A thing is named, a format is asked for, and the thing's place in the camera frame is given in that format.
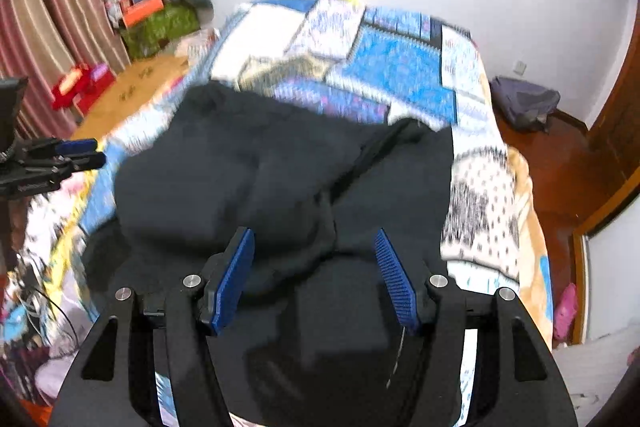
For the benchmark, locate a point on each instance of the white sliding wardrobe door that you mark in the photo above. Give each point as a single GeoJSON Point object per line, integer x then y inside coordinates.
{"type": "Point", "coordinates": [615, 282]}

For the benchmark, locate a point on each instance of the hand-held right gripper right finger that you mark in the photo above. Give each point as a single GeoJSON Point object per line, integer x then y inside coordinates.
{"type": "Point", "coordinates": [395, 282]}

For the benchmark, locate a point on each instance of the orange box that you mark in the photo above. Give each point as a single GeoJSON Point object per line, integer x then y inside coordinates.
{"type": "Point", "coordinates": [145, 9]}

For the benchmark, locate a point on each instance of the red plush toy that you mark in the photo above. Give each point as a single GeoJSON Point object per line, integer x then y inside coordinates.
{"type": "Point", "coordinates": [82, 84]}

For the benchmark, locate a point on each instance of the wooden lap desk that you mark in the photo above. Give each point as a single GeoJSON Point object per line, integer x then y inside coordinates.
{"type": "Point", "coordinates": [130, 92]}

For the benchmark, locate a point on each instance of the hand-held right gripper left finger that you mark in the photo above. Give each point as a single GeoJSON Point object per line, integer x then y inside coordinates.
{"type": "Point", "coordinates": [232, 277]}

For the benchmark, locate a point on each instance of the grey backpack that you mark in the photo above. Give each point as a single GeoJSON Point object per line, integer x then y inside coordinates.
{"type": "Point", "coordinates": [525, 102]}

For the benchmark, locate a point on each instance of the pink bag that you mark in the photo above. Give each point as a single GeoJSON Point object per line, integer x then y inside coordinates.
{"type": "Point", "coordinates": [565, 312]}

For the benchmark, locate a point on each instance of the brown wooden door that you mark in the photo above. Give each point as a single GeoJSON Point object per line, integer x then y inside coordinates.
{"type": "Point", "coordinates": [617, 127]}

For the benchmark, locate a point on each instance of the printed bedsheet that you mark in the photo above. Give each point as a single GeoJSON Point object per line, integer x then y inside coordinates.
{"type": "Point", "coordinates": [40, 247]}

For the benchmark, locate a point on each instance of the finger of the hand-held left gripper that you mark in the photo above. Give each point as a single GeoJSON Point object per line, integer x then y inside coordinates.
{"type": "Point", "coordinates": [85, 162]}
{"type": "Point", "coordinates": [75, 146]}

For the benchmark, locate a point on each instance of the beige blanket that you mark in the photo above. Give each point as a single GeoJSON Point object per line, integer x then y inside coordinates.
{"type": "Point", "coordinates": [532, 217]}

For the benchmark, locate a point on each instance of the white wall socket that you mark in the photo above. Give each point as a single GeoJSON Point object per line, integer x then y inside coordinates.
{"type": "Point", "coordinates": [521, 67]}

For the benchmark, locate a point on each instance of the black zip hoodie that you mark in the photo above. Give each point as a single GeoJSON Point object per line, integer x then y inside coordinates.
{"type": "Point", "coordinates": [280, 167]}

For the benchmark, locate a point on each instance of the red striped curtain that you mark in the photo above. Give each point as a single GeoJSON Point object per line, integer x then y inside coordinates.
{"type": "Point", "coordinates": [55, 22]}

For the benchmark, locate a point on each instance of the blue patchwork blanket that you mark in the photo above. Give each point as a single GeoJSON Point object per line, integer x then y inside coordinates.
{"type": "Point", "coordinates": [390, 62]}

